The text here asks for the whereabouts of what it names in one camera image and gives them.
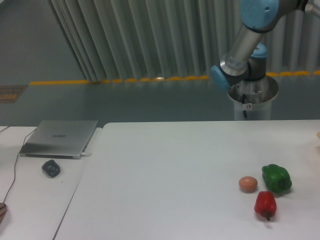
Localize person's hand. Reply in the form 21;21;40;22
0;202;8;223

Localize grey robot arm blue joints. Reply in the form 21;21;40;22
210;0;320;89

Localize silver closed laptop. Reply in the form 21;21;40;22
19;120;98;159

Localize white usb dongle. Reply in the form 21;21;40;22
81;152;92;157

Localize brown egg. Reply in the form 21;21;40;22
238;176;258;193

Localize red bell pepper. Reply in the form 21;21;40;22
254;191;277;221

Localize green bell pepper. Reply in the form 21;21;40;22
261;164;292;195

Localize thin black cable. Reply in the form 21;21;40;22
0;125;38;203

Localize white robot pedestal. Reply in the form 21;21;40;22
227;75;279;121

